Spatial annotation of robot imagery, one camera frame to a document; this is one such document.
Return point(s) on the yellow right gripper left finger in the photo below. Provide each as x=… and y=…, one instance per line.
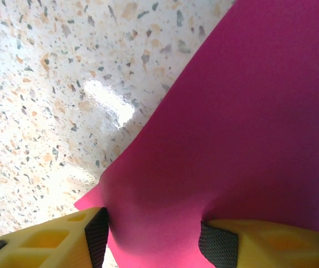
x=45, y=245

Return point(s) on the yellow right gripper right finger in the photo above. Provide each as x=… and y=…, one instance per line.
x=268, y=245

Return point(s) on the pink paper sheet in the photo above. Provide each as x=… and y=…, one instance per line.
x=232, y=139

